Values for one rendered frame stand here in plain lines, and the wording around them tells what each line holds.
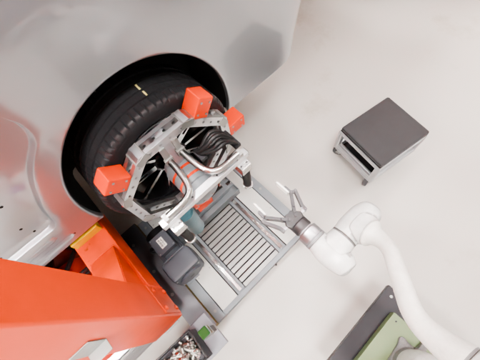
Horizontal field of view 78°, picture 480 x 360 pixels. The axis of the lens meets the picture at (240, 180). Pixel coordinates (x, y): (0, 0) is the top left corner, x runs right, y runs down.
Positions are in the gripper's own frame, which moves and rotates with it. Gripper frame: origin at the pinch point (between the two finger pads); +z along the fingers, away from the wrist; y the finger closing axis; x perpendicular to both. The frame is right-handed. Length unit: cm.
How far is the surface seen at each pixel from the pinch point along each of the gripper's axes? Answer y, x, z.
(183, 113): -6.3, 28.8, 35.3
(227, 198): -2, -69, 36
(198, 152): -9.9, 16.0, 26.6
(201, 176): -14.8, 7.7, 22.4
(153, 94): -10, 34, 46
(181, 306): -66, -70, 6
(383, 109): 107, -48, 1
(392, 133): 96, -49, -13
